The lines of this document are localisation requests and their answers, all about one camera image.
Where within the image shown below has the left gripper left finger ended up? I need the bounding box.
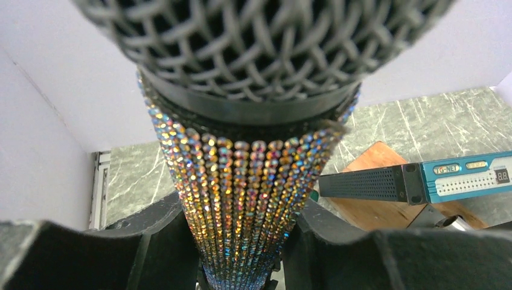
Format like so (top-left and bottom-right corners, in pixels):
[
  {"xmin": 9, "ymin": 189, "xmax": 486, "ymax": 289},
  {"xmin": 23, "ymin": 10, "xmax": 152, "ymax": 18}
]
[{"xmin": 1, "ymin": 192, "xmax": 199, "ymax": 289}]

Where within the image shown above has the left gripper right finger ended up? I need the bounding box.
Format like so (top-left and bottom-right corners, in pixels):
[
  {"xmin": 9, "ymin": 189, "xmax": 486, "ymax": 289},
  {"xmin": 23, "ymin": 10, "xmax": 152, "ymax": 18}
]
[{"xmin": 281, "ymin": 200, "xmax": 511, "ymax": 289}]

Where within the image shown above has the silver mesh glitter microphone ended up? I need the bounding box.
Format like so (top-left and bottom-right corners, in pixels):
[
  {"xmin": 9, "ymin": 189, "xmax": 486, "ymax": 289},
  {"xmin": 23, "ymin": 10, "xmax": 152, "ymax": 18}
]
[{"xmin": 74, "ymin": 1, "xmax": 453, "ymax": 289}]

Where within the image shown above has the wooden board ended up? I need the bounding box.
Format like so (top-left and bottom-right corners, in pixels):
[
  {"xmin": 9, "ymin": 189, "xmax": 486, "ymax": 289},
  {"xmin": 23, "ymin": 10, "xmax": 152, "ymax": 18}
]
[{"xmin": 325, "ymin": 141, "xmax": 489, "ymax": 231}]

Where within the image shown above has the blue network switch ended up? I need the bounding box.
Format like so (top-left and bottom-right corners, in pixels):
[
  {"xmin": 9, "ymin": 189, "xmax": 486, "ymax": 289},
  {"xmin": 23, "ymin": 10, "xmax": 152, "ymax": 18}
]
[{"xmin": 319, "ymin": 151, "xmax": 511, "ymax": 205}]

